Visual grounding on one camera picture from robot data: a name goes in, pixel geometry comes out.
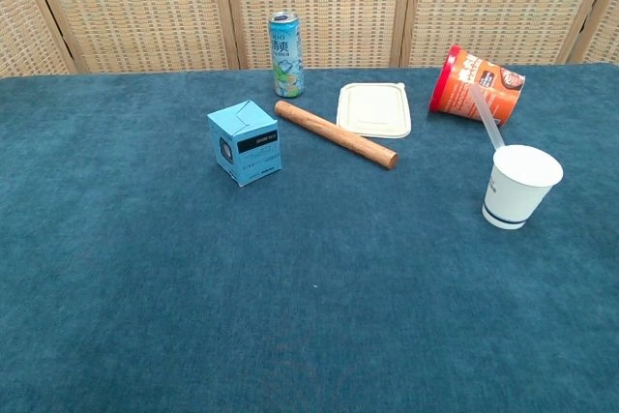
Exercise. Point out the transparent plastic straw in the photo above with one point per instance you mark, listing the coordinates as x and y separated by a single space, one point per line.
486 115

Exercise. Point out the red instant noodle cup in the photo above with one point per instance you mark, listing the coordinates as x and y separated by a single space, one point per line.
459 89

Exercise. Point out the white paper cup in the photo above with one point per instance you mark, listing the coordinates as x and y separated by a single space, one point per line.
512 190

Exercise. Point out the wooden rolling pin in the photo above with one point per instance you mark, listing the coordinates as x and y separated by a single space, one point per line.
333 132

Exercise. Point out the light blue cardboard box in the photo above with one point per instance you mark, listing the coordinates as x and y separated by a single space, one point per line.
251 147

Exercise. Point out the beige plastic lid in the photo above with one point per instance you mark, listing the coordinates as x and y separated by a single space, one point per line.
372 108

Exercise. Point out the light blue drink can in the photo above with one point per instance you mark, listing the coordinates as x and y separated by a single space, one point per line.
286 60

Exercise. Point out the blue table cloth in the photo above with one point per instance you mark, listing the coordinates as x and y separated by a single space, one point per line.
145 287

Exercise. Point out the woven bamboo folding screen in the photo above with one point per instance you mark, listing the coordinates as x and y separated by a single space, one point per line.
145 7

